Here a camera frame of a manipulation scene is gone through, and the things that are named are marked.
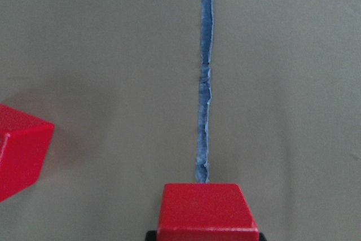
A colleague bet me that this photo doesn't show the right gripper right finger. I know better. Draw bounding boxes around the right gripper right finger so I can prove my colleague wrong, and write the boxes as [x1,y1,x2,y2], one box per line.
[259,233,266,241]

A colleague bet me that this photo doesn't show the red block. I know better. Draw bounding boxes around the red block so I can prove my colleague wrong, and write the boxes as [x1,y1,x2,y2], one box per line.
[156,183,259,241]
[1,104,54,201]

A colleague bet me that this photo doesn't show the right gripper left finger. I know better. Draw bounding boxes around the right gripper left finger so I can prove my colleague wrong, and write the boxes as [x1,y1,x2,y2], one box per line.
[145,231,157,241]

